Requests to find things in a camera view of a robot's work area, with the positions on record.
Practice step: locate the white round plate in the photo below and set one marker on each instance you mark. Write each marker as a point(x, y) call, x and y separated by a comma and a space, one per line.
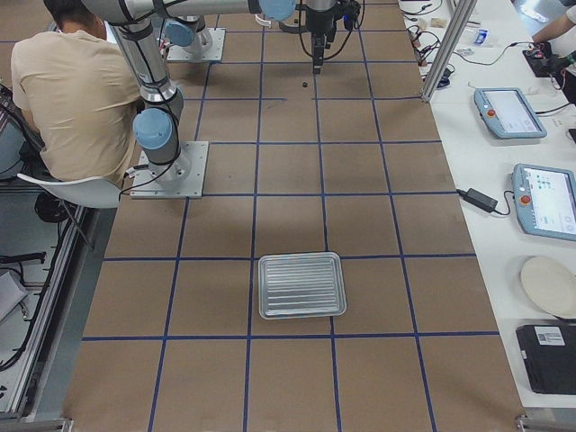
point(550, 286)

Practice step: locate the white chair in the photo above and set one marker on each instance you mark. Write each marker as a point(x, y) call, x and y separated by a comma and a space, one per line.
point(94, 192)

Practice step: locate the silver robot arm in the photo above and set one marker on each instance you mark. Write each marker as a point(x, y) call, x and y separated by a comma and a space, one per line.
point(314, 21)
point(156, 128)

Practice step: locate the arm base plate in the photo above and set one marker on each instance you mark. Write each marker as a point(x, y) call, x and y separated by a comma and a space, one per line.
point(183, 179)
point(186, 46)

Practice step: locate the far teach pendant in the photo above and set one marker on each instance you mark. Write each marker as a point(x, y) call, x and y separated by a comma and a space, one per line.
point(507, 114)

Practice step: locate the teach pendant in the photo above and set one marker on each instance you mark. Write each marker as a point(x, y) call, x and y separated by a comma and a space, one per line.
point(507, 114)
point(544, 199)

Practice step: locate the silver metal tray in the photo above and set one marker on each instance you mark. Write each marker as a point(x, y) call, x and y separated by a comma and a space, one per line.
point(302, 285)

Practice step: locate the near teach pendant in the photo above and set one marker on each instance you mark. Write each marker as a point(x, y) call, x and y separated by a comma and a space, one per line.
point(544, 199)

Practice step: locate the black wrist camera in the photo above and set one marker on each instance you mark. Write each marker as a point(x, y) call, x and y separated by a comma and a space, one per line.
point(349, 11)

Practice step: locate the second person forearm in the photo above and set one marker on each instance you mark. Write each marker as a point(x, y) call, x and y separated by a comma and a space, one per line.
point(556, 28)

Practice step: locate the person in beige shirt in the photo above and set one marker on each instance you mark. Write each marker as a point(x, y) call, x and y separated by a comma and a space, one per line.
point(76, 90)

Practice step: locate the aluminium frame post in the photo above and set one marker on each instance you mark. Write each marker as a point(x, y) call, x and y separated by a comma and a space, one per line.
point(453, 32)

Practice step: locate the black laptop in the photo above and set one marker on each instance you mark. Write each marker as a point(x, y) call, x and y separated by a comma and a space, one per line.
point(548, 352)

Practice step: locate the black power adapter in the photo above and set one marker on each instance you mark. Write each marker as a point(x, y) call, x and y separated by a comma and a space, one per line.
point(478, 199)

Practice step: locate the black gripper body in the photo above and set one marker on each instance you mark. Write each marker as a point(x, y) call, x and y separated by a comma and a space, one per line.
point(319, 23)

